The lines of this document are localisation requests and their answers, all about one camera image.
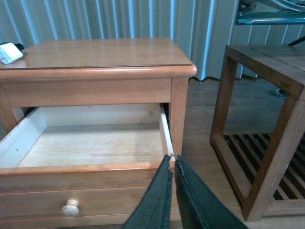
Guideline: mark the wooden drawer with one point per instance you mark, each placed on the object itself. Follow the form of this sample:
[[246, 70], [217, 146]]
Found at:
[[71, 166]]

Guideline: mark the glass shelf with metal frame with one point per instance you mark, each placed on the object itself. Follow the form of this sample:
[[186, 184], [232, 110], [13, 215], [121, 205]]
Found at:
[[269, 12]]

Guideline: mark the white wall charger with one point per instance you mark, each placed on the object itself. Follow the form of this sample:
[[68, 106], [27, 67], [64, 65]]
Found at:
[[9, 53]]

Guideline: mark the light wooden nightstand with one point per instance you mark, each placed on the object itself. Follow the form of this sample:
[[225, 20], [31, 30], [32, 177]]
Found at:
[[95, 72]]

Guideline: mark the pale blue pleated curtain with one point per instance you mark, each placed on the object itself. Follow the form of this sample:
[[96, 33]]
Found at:
[[201, 28]]

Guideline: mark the dark wooden side table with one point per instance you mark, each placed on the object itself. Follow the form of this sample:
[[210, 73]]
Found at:
[[258, 129]]

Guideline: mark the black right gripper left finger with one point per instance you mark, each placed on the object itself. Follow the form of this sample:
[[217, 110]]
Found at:
[[153, 211]]

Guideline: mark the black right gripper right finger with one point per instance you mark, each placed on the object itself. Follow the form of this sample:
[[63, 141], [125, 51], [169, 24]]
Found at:
[[199, 207]]

